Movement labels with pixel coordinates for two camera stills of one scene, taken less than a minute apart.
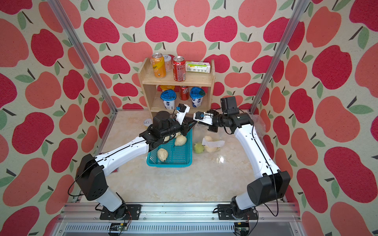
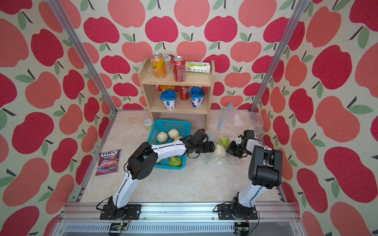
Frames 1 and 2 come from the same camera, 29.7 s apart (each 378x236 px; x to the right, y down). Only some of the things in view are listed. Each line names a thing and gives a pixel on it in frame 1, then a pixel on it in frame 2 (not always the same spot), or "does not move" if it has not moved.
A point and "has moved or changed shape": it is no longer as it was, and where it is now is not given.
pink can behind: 168,59 does not move
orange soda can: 159,66 does not move
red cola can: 179,69 does not move
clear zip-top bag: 208,142 has moved or changed shape
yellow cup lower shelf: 167,87 does not move
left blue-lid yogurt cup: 168,97 does not move
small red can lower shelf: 184,93 does not move
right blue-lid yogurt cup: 196,94 does not move
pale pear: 180,140 does not move
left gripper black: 186,128 to 209,149
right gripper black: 211,129 to 231,150
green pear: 198,148 has moved or changed shape
